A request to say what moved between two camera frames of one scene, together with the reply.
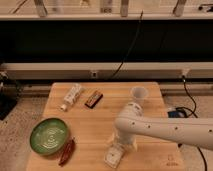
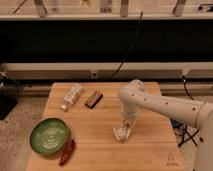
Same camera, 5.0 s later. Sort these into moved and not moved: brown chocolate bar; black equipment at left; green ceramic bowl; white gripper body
Moved: white gripper body
Not moved: black equipment at left; green ceramic bowl; brown chocolate bar
